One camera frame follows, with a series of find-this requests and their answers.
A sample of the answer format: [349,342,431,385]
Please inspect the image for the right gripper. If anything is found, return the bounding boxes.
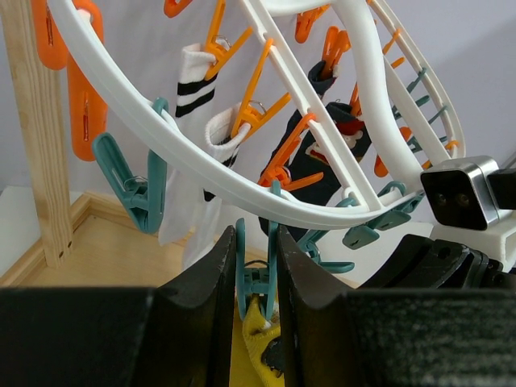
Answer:
[363,234,515,289]

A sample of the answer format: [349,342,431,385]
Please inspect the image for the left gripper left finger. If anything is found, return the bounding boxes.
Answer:
[1,226,236,386]

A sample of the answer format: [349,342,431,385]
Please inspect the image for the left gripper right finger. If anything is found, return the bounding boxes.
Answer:
[277,227,515,386]

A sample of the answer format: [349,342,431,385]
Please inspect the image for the yellow sock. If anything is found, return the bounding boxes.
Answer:
[229,295,285,386]

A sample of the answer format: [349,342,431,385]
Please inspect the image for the white round clip hanger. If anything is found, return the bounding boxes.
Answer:
[30,0,468,271]

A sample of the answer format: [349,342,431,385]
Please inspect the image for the teal clothespin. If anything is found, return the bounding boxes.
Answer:
[91,98,170,235]
[234,181,299,322]

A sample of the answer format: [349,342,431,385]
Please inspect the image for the wooden hanger stand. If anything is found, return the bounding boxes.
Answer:
[0,0,360,289]

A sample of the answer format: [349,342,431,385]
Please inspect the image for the white striped sock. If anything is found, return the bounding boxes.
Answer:
[158,44,250,270]

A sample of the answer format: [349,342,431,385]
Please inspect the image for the dark navy patterned sock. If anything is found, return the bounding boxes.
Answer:
[257,60,374,243]

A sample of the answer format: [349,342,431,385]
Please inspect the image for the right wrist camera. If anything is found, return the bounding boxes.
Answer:
[418,155,516,272]

